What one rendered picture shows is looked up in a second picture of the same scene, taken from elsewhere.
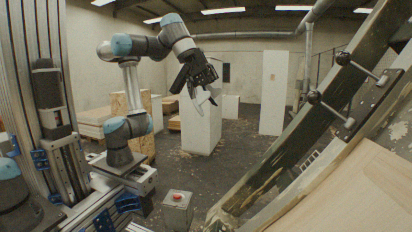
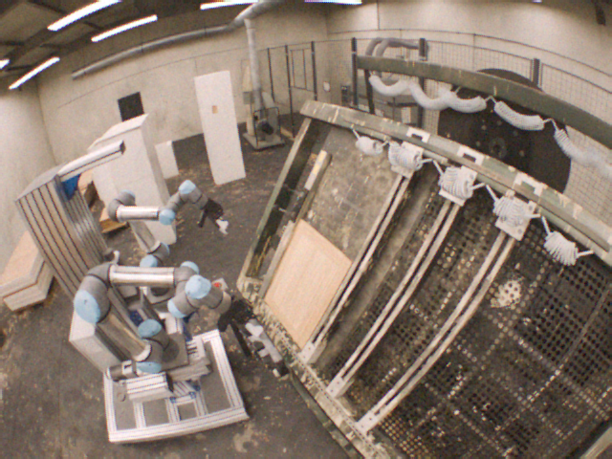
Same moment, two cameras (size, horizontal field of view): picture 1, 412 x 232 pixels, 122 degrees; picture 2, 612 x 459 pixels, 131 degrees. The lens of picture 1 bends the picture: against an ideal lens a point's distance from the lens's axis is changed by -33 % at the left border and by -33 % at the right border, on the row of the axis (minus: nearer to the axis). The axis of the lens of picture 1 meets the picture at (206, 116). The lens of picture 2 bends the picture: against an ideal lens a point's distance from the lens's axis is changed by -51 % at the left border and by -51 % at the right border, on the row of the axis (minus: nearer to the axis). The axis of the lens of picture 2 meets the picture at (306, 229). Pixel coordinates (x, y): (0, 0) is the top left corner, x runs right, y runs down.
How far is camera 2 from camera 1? 114 cm
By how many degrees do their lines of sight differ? 42
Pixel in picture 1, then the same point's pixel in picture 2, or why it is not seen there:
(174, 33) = (195, 197)
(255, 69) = (179, 87)
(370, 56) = (301, 162)
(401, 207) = (311, 242)
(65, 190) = not seen: hidden behind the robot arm
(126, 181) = not seen: hidden behind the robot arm
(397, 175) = (309, 232)
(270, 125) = (227, 169)
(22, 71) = not seen: hidden behind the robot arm
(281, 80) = (226, 110)
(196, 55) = (210, 204)
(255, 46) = (173, 54)
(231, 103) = (164, 156)
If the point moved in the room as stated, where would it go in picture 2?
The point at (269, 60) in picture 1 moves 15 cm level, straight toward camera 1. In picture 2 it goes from (206, 89) to (206, 89)
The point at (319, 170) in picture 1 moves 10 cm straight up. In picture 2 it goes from (287, 236) to (285, 222)
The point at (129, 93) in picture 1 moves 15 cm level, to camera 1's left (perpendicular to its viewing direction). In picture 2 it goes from (144, 234) to (123, 246)
